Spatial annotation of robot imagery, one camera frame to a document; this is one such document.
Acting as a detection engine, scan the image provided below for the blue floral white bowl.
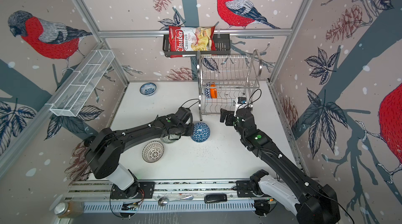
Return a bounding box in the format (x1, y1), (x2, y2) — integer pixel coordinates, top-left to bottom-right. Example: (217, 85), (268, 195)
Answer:
(140, 82), (157, 96)

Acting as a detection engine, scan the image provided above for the red patterned bowl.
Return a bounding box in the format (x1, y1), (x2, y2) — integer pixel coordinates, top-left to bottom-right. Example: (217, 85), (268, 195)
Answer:
(204, 87), (211, 98)

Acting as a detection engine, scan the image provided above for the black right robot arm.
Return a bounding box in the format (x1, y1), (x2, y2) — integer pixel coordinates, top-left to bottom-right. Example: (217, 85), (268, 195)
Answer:
(220, 108), (341, 224)

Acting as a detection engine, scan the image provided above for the brown white patterned bowl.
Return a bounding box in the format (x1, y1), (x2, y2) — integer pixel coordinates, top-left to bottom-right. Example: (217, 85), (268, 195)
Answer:
(142, 141), (164, 163)

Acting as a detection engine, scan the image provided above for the glass jar with silver lid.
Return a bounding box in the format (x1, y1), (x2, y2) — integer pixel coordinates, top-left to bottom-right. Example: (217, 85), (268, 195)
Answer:
(54, 201), (84, 219)

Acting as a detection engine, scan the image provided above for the black round knob bottle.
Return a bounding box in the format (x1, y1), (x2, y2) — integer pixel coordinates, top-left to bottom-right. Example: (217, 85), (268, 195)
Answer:
(83, 136), (96, 148)

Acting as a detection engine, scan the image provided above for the black remote device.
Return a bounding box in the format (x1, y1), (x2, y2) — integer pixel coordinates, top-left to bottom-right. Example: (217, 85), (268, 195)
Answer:
(204, 194), (228, 204)

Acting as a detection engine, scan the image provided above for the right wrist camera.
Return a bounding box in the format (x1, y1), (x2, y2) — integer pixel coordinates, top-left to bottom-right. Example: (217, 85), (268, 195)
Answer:
(234, 97), (248, 117)

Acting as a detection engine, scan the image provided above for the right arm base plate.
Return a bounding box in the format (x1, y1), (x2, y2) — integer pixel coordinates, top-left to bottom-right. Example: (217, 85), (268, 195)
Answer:
(234, 180), (263, 198)

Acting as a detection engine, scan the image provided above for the white wire mesh basket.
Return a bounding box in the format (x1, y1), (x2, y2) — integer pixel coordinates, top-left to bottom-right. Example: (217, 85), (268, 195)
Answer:
(50, 49), (115, 117)

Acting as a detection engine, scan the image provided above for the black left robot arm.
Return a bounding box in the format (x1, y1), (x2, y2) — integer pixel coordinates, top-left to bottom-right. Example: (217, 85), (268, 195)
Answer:
(84, 106), (194, 198)

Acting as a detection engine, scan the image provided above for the blue triangle pattern bowl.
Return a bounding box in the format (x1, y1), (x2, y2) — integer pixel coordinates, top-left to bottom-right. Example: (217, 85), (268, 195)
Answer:
(191, 122), (210, 143)

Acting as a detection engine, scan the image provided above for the orange plastic bowl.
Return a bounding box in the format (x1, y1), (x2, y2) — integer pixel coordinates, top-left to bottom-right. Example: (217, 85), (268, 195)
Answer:
(209, 83), (217, 99)

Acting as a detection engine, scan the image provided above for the stainless steel dish rack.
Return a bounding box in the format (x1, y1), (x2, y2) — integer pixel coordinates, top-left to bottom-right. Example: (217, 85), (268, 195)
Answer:
(196, 50), (262, 120)

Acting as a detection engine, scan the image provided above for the black wire shelf basket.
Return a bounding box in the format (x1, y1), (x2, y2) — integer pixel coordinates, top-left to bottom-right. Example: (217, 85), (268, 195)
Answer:
(162, 33), (231, 58)

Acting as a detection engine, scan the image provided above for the red cassava chips bag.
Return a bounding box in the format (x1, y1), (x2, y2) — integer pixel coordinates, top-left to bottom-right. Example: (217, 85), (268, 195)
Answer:
(168, 26), (216, 58)

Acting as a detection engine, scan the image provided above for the metal spoon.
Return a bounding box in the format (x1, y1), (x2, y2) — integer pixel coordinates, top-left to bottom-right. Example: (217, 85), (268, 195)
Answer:
(158, 195), (194, 207)

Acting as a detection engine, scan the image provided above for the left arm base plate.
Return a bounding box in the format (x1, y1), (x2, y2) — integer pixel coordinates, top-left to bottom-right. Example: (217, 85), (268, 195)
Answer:
(110, 181), (155, 200)

